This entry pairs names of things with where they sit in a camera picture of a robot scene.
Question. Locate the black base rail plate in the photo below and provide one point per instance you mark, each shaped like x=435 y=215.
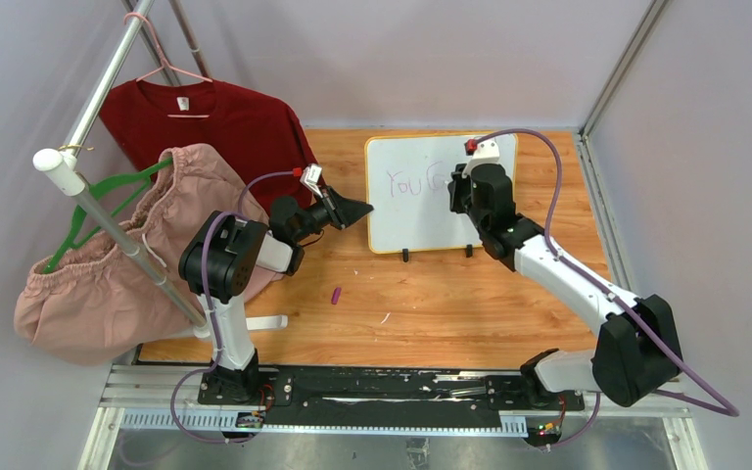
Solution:
x=407 y=399

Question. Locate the yellow-framed whiteboard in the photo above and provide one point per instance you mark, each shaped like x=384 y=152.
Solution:
x=406 y=184

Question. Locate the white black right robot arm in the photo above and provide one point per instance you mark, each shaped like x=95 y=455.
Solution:
x=637 y=344

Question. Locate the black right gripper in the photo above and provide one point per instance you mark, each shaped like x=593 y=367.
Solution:
x=456 y=187

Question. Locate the grey aluminium frame post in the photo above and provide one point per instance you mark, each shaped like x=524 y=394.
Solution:
x=645 y=27

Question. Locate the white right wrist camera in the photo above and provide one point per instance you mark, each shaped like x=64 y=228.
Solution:
x=480 y=152

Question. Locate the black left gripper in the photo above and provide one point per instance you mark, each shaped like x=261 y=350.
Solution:
x=345 y=212

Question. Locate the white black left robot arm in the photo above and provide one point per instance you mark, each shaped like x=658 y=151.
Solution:
x=218 y=265

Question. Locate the green clothes hanger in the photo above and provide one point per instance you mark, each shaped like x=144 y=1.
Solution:
x=89 y=217

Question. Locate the purple marker cap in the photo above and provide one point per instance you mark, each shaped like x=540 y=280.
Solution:
x=336 y=295

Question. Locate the red t-shirt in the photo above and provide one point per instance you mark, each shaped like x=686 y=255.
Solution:
x=259 y=136

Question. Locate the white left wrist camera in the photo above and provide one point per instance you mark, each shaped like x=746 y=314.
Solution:
x=311 y=179

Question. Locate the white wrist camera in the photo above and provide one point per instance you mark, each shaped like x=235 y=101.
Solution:
x=311 y=179
x=480 y=152

